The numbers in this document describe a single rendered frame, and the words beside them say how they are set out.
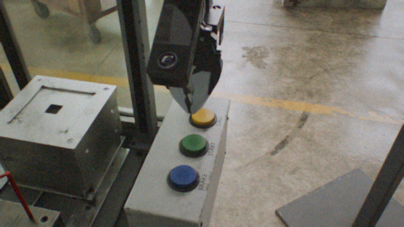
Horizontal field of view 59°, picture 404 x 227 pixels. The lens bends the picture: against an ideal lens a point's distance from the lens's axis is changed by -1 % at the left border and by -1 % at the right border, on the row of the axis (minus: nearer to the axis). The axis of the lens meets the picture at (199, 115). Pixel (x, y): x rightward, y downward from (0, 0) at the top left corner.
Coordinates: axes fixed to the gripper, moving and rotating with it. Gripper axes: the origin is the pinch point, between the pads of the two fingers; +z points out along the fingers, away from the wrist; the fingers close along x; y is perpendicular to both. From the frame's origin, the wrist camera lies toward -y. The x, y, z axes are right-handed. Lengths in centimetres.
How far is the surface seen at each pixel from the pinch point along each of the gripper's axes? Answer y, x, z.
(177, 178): -7.5, 0.2, 7.0
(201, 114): 7.4, -0.3, 7.4
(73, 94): 8.9, 25.7, 8.5
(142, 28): 13.1, 11.4, -5.2
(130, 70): 12.2, 14.5, 3.4
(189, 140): 0.6, 0.3, 7.2
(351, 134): 110, -61, 100
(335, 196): 65, -49, 97
